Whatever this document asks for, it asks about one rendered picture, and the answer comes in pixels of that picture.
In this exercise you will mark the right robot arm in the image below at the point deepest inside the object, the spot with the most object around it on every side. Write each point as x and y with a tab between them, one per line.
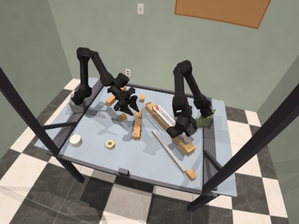
180	102

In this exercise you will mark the white short cylinder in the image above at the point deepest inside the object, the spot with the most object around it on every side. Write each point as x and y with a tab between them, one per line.
75	140

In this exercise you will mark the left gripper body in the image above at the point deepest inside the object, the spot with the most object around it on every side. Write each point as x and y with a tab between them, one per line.
122	101

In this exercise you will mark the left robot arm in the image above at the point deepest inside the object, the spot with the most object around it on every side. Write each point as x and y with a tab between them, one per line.
83	55

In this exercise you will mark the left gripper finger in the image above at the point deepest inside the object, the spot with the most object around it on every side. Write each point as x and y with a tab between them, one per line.
133	105
126	109

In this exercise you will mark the beige roll of tape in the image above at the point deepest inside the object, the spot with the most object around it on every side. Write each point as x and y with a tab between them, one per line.
110	146

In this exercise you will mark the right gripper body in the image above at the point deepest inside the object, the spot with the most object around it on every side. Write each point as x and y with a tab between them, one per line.
173	133

